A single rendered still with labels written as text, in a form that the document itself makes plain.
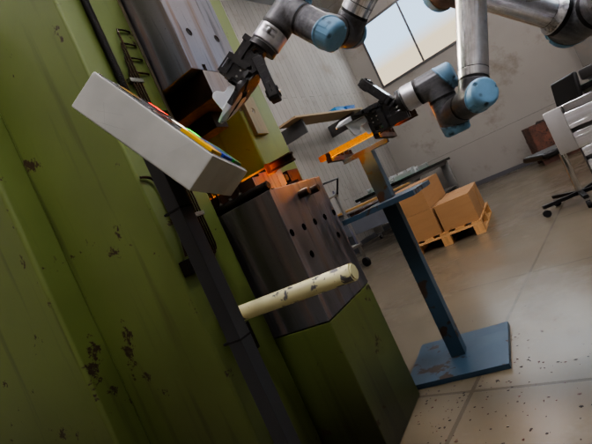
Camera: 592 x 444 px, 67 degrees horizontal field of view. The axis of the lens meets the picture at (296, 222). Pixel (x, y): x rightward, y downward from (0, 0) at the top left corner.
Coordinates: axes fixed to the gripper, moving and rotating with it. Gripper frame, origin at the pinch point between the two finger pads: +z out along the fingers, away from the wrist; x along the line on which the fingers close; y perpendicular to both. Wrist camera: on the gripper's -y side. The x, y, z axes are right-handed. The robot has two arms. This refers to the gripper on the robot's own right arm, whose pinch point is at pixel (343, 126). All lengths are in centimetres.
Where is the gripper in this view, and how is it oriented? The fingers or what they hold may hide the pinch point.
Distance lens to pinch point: 144.8
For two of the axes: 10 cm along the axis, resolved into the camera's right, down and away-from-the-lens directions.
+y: 4.2, 9.1, -0.1
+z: -7.8, 3.7, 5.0
